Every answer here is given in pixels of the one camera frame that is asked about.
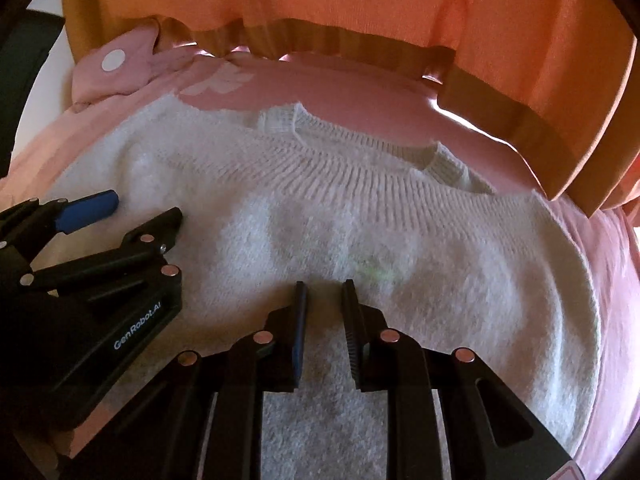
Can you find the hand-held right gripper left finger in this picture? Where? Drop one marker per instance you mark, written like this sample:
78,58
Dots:
298,340

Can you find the pink cloth with white dot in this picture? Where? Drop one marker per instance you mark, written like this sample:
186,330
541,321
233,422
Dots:
135,72

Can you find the white knit sweater black hearts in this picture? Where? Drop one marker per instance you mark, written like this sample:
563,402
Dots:
425,270

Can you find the dark object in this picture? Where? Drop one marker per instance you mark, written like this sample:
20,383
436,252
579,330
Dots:
25,60

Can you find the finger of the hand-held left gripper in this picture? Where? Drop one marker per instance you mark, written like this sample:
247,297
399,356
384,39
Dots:
85,210
145,240

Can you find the pink printed blanket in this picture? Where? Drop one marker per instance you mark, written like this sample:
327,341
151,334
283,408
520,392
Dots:
325,95

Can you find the orange curtain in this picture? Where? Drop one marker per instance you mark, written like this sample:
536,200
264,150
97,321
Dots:
400,5

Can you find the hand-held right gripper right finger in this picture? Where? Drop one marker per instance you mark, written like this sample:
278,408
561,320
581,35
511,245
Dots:
352,335

